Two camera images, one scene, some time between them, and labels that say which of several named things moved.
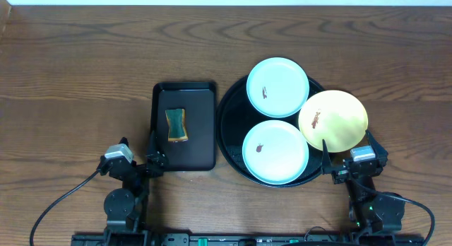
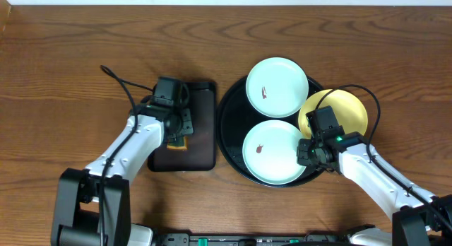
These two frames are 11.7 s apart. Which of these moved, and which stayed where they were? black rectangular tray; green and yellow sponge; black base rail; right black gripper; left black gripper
Moved: right black gripper; green and yellow sponge; left black gripper
Stayed: black rectangular tray; black base rail
